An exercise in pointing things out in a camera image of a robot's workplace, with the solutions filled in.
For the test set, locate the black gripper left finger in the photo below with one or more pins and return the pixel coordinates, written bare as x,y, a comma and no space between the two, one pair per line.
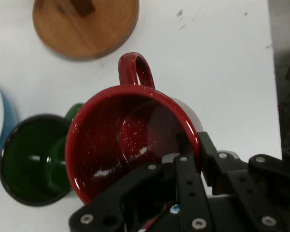
188,183

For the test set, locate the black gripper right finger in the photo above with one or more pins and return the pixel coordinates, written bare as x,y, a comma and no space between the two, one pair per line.
243,183

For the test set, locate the red speckled enamel mug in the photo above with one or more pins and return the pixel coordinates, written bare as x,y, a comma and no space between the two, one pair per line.
99,145

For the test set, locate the green enamel mug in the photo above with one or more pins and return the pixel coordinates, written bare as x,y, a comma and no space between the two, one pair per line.
31,157

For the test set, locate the wooden mug tree stand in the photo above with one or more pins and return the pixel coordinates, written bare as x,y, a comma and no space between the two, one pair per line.
82,36

